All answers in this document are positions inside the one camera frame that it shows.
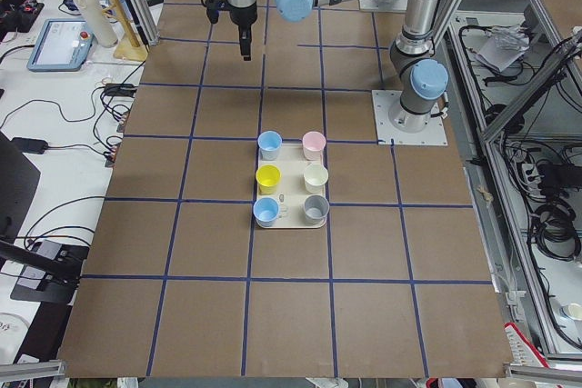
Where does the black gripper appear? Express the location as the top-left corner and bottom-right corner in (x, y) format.
(229, 2), (257, 61)

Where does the light blue cup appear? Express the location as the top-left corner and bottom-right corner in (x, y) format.
(257, 131), (283, 161)

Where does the pink cup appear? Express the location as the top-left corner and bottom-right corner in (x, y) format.
(302, 131), (326, 161)

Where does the yellow cup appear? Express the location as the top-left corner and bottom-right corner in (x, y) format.
(256, 164), (281, 195)

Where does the pale green cup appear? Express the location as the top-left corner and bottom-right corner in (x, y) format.
(303, 164), (328, 194)

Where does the blue cup on tray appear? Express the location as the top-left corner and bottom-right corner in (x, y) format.
(253, 197), (280, 227)

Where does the grey cup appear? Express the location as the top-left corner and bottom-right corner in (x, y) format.
(303, 194), (330, 225)

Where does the wooden mug tree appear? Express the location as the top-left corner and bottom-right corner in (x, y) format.
(108, 0), (147, 62)

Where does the cream plastic tray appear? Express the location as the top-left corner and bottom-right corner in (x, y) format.
(256, 143), (326, 229)

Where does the white tall bottle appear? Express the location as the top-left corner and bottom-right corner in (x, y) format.
(73, 0), (118, 48)

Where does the blue teach pendant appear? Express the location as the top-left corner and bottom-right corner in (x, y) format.
(26, 19), (94, 72)

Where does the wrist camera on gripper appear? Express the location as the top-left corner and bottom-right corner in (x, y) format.
(205, 0), (230, 25)

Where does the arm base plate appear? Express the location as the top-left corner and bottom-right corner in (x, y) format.
(359, 0), (408, 14)
(372, 90), (448, 146)

